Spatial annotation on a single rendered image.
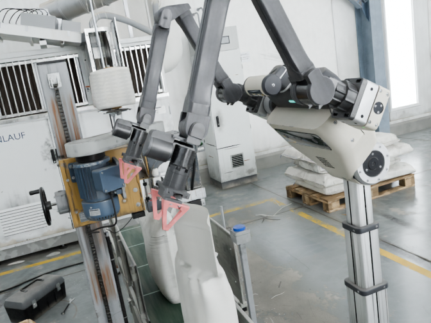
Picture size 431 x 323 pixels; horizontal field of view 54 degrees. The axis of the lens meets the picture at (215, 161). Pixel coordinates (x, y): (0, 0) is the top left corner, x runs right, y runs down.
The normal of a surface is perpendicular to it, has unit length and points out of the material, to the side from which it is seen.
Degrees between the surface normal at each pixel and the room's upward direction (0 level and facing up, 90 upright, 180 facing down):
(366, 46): 90
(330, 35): 90
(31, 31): 90
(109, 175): 90
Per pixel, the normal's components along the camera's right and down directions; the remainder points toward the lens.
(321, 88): 0.35, 0.14
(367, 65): -0.92, 0.22
